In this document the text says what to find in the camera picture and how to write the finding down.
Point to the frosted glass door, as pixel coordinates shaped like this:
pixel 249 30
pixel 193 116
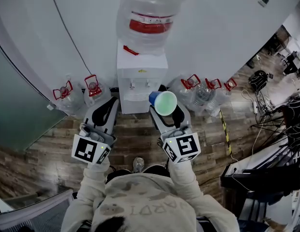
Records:
pixel 17 105

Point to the person's left forearm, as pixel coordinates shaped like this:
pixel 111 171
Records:
pixel 87 190

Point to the grey mesh office chair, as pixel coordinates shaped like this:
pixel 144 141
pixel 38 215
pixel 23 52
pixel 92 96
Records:
pixel 36 211

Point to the person's beige hoodie torso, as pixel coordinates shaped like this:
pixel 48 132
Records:
pixel 145 202

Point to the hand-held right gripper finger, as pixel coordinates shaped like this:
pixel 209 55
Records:
pixel 182 116
pixel 157 121

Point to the blue cup green inside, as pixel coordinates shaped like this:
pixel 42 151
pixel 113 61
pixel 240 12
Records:
pixel 165 103

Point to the white power strip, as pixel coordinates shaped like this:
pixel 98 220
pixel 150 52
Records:
pixel 255 106

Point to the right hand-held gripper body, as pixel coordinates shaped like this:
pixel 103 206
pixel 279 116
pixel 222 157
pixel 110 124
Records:
pixel 181 146

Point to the black tripod stand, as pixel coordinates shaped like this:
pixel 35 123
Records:
pixel 285 129

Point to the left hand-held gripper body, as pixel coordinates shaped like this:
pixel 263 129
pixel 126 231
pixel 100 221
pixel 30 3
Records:
pixel 89 146

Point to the person's right forearm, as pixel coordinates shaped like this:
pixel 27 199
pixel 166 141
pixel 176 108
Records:
pixel 191 192

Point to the black desk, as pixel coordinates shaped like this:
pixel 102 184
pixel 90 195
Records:
pixel 259 180

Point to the white water dispenser tap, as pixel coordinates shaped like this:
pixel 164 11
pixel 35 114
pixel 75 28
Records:
pixel 147 83
pixel 132 83

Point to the yellow black floor tape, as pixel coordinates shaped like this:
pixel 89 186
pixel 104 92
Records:
pixel 225 132

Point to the metal door floor clamp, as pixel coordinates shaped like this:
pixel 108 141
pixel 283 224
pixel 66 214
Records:
pixel 50 106

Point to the large clear water bottle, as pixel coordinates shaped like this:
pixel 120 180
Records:
pixel 145 11

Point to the white wall control panel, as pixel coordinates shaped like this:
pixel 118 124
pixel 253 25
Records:
pixel 264 1

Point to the white water dispenser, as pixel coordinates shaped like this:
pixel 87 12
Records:
pixel 140 64

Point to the person's grey shoe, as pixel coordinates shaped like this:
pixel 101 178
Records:
pixel 138 164

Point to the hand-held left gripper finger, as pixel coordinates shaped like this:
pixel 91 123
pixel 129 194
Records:
pixel 113 115
pixel 90 116

